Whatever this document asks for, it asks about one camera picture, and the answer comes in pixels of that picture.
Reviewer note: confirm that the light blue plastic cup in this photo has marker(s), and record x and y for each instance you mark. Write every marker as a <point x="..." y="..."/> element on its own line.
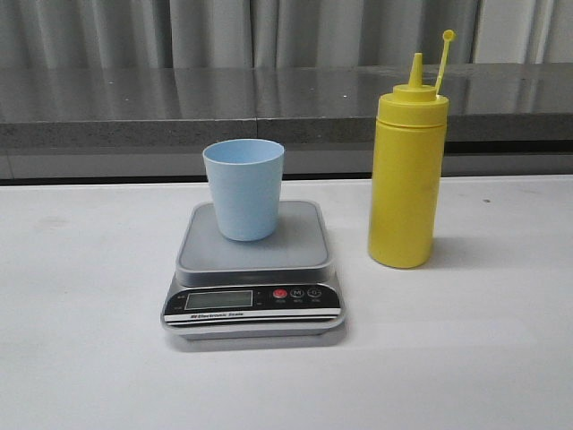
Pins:
<point x="245" y="177"/>

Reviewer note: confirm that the yellow squeeze bottle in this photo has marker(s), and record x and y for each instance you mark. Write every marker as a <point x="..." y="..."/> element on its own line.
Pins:
<point x="411" y="126"/>

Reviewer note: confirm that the silver digital kitchen scale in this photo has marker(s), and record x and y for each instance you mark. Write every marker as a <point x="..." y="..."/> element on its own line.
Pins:
<point x="283" y="285"/>

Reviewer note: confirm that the grey stone counter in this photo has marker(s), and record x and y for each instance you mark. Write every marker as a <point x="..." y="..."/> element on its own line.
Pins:
<point x="81" y="126"/>

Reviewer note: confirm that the grey curtain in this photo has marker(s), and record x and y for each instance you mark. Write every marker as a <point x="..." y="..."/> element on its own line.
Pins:
<point x="279" y="34"/>

